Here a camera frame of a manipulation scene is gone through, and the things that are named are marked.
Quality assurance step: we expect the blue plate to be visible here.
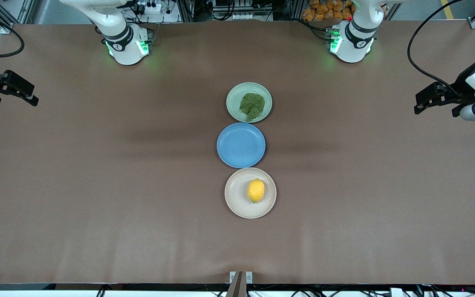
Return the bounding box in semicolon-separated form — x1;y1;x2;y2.
216;123;266;169

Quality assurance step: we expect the white power strip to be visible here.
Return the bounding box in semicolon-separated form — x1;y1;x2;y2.
136;0;163;14

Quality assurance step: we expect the beige plate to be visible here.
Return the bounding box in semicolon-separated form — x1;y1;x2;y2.
224;167;277;219

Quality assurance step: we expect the bag of orange items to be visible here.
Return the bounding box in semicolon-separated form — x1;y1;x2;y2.
302;0;356;22

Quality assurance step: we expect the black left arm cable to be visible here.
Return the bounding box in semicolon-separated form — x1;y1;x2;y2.
407;0;475;98

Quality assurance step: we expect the green lettuce leaf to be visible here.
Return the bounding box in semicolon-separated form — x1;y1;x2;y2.
239;93;266;122

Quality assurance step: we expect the pale green plate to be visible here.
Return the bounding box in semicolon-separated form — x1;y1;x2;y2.
226;82;273;123

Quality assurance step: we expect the yellow lemon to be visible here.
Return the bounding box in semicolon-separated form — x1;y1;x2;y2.
247;179;266;204

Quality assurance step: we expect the metal table edge bracket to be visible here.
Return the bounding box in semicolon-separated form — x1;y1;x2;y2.
226;271;253;297

